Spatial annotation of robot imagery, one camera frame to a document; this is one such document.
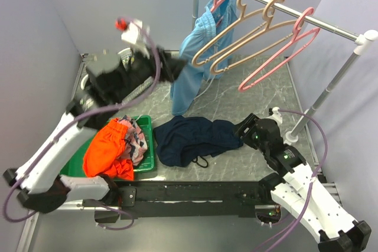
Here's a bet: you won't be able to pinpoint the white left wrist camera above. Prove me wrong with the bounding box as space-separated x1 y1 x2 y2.
115 18 150 48

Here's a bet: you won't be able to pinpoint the beige hanger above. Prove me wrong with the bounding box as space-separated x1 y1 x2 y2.
209 0 296 75
192 0 273 75

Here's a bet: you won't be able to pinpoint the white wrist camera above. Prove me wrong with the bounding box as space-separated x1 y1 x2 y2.
115 18 150 48
268 107 283 126

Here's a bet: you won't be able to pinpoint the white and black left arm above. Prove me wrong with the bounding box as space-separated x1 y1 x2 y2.
3 48 187 214

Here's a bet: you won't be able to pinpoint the white clothes rack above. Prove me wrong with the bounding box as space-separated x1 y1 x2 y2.
195 0 377 145

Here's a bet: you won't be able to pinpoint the pink patterned shorts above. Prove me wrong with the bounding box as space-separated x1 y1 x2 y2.
118 115 148 166

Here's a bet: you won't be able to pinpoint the green plastic tray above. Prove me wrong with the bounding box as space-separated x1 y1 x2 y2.
60 115 155 181

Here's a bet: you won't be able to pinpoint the pink empty hanger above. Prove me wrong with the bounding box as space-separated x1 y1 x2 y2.
237 6 322 93

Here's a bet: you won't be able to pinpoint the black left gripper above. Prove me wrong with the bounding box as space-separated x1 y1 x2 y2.
115 40 190 101

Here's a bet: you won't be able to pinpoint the orange shorts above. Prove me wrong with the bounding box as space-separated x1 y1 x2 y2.
83 118 134 181

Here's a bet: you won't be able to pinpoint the navy blue shorts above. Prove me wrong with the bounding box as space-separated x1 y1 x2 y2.
153 116 243 168

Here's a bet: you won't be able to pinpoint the light blue shorts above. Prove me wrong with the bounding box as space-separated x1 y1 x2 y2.
170 0 239 116

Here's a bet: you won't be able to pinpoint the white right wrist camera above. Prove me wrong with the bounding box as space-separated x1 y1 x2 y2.
268 107 283 126

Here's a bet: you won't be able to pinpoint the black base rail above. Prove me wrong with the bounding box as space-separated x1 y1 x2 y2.
82 180 293 219

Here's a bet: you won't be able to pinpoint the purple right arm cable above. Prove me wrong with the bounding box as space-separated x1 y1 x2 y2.
253 109 328 252

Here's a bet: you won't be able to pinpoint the white laundry basket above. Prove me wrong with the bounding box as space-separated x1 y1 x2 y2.
79 48 154 104

